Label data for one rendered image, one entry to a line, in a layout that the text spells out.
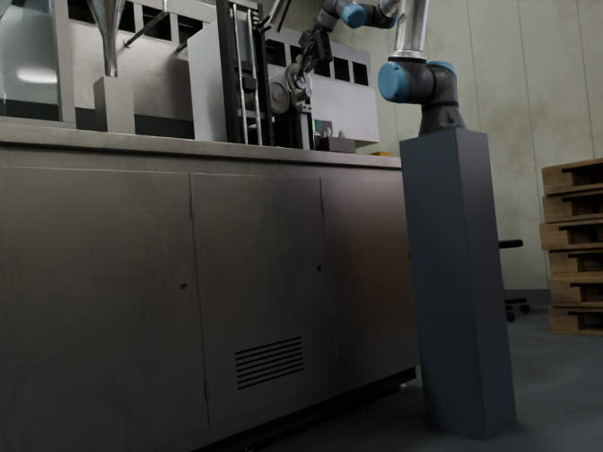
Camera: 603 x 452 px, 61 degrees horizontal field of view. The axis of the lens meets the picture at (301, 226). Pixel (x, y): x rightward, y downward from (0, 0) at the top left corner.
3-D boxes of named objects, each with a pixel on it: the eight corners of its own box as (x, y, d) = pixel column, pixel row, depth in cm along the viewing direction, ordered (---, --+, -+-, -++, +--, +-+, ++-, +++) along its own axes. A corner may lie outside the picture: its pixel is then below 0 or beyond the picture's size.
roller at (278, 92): (267, 109, 192) (265, 77, 192) (228, 125, 211) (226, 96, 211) (291, 113, 200) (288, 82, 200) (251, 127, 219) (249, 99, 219)
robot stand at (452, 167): (517, 420, 159) (487, 133, 163) (486, 440, 145) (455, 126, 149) (458, 409, 174) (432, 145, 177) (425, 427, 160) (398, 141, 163)
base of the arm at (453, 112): (476, 134, 163) (473, 103, 163) (451, 129, 152) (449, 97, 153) (434, 143, 174) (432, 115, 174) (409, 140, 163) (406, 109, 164)
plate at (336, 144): (329, 151, 208) (328, 135, 208) (267, 168, 237) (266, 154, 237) (355, 152, 218) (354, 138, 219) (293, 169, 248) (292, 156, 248)
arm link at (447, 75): (467, 102, 161) (463, 59, 162) (435, 99, 155) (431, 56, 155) (440, 112, 172) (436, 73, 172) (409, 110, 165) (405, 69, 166)
